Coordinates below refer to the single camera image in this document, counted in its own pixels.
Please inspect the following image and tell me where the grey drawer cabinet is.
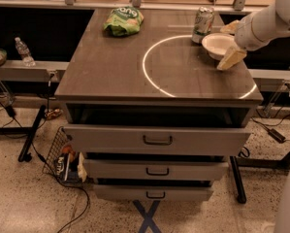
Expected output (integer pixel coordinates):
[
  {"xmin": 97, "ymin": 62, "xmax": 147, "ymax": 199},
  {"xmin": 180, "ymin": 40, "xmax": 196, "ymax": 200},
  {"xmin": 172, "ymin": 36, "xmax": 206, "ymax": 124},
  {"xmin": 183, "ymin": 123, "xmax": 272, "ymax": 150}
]
[{"xmin": 55, "ymin": 9, "xmax": 263, "ymax": 187}]

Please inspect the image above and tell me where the black power adapter right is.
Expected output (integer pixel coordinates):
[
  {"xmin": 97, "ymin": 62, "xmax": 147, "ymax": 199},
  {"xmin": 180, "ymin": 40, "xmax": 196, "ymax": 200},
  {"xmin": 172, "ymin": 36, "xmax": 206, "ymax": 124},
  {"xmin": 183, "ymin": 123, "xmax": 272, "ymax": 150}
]
[{"xmin": 268, "ymin": 128, "xmax": 286, "ymax": 144}]

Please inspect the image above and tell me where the grey drawer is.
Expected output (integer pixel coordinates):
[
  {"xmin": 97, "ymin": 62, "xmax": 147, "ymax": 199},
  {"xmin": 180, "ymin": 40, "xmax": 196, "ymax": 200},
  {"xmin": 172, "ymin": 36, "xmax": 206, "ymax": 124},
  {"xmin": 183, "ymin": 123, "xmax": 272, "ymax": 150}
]
[
  {"xmin": 83, "ymin": 159, "xmax": 229, "ymax": 181},
  {"xmin": 93, "ymin": 184, "xmax": 213, "ymax": 201},
  {"xmin": 64, "ymin": 124, "xmax": 250, "ymax": 156}
]

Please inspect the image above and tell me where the bottom grey drawer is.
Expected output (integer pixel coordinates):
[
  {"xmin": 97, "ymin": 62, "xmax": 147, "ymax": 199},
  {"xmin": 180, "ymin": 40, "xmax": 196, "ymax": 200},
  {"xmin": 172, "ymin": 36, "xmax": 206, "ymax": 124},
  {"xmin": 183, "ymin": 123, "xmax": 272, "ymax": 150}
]
[{"xmin": 93, "ymin": 184, "xmax": 213, "ymax": 201}]

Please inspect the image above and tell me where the middle grey drawer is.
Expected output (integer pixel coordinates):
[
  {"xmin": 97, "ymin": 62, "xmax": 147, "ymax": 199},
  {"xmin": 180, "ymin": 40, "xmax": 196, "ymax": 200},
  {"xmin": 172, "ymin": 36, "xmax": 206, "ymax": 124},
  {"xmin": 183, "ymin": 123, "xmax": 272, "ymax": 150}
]
[{"xmin": 83, "ymin": 159, "xmax": 229, "ymax": 181}]

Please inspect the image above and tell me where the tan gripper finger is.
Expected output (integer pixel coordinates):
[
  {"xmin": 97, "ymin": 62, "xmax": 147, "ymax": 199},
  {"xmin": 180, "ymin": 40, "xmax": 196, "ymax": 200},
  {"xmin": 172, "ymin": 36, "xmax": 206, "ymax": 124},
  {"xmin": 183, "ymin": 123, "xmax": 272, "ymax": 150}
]
[
  {"xmin": 220, "ymin": 20, "xmax": 239, "ymax": 34},
  {"xmin": 217, "ymin": 47, "xmax": 247, "ymax": 71}
]

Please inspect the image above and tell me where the clear plastic water bottle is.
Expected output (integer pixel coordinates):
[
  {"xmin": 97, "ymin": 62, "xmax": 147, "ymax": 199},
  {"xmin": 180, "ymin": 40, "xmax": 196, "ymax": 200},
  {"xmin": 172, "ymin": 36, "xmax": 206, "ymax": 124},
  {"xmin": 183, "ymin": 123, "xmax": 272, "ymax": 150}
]
[{"xmin": 15, "ymin": 37, "xmax": 36, "ymax": 67}]

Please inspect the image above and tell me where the green chip bag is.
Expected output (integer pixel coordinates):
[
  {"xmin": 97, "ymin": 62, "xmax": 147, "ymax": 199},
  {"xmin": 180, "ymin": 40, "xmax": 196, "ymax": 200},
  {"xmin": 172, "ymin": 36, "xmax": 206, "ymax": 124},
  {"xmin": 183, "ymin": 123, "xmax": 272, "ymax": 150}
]
[{"xmin": 103, "ymin": 6, "xmax": 144, "ymax": 37}]

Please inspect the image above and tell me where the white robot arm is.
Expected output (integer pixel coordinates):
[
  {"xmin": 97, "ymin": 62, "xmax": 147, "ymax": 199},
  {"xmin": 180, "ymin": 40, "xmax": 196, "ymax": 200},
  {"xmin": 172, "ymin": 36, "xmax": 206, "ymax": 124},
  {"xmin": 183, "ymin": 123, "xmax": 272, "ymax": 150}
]
[{"xmin": 217, "ymin": 0, "xmax": 290, "ymax": 71}]

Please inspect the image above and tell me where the top grey drawer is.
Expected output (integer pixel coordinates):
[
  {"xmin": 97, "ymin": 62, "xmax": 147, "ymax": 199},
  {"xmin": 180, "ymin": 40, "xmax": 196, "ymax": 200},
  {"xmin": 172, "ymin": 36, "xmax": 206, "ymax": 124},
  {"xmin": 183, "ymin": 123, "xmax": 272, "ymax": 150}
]
[{"xmin": 64, "ymin": 124, "xmax": 250, "ymax": 156}]

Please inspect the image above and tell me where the wire mesh basket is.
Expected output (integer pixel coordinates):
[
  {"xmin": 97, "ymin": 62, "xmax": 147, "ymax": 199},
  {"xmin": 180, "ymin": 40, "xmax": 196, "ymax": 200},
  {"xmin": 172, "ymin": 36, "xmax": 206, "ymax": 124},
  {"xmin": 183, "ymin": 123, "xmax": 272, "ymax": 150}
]
[{"xmin": 43, "ymin": 127, "xmax": 87, "ymax": 184}]

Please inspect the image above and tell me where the white paper bowl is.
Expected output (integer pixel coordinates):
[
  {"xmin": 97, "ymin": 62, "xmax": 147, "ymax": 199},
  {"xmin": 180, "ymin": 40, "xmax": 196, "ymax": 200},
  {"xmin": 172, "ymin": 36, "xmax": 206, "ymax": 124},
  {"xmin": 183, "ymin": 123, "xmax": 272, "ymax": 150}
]
[{"xmin": 202, "ymin": 33, "xmax": 236, "ymax": 60}]

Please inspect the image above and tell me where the black floor cable left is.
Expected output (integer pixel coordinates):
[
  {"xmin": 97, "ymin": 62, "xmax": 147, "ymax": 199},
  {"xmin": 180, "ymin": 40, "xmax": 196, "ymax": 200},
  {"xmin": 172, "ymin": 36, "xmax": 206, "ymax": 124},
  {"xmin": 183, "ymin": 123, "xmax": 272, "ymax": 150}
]
[{"xmin": 0, "ymin": 92, "xmax": 91, "ymax": 233}]

